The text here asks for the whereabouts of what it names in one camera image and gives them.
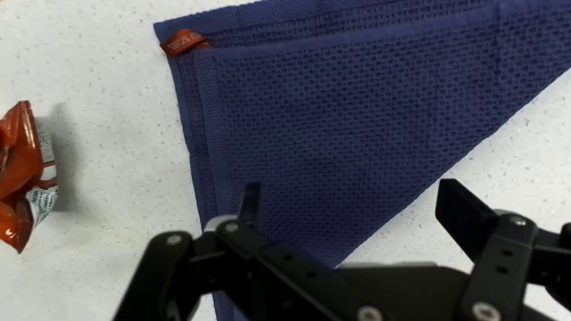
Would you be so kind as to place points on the red chip bag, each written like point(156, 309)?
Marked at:
point(28, 176)

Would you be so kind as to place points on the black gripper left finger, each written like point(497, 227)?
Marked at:
point(263, 281)

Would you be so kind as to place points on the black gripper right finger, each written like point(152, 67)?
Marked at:
point(508, 252)

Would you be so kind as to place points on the dark blue cloth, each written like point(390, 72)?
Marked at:
point(345, 111)

